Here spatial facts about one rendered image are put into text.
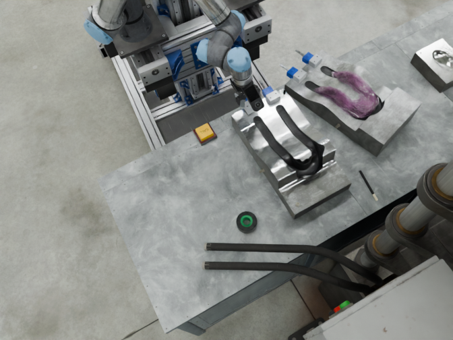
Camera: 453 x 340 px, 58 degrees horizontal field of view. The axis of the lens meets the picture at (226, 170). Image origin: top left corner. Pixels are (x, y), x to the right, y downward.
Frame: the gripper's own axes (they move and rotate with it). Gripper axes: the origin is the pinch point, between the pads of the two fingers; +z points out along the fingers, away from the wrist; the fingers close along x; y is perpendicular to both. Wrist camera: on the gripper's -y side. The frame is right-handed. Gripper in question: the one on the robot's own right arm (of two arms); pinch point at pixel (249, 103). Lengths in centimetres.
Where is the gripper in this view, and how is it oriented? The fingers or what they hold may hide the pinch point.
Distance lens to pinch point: 169.9
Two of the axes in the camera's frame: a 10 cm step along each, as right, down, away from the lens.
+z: 1.3, 2.4, 9.6
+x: -8.6, 5.1, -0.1
